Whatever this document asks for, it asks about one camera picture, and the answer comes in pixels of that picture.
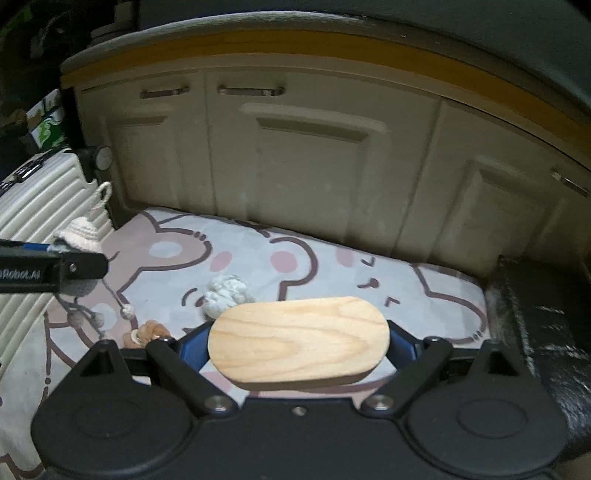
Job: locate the green white box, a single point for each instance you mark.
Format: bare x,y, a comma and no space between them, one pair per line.
46,129

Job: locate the cream cabinet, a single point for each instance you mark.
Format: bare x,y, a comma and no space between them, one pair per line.
300,175

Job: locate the beige fabric flower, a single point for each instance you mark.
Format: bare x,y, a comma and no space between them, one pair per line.
150,331

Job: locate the grey white crocheted doll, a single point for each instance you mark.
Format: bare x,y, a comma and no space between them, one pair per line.
76,235

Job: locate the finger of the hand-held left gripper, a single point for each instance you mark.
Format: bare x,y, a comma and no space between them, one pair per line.
83,270

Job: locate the pale crumpled cloth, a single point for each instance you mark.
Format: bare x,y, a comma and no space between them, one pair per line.
226,295

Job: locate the black plastic bag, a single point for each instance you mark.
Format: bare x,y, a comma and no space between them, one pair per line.
540,332

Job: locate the dark countertop with yellow edge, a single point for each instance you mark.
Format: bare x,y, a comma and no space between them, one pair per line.
323,14

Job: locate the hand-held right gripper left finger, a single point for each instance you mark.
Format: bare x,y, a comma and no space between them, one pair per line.
190,348

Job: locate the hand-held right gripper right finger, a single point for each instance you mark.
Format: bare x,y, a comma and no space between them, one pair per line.
406,348

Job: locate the oval wooden board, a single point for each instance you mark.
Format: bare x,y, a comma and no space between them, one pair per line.
295,337

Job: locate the pink cartoon printed blanket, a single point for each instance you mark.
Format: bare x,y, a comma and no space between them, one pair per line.
286,258

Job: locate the white ribbed suitcase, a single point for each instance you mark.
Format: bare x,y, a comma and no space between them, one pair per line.
46,198

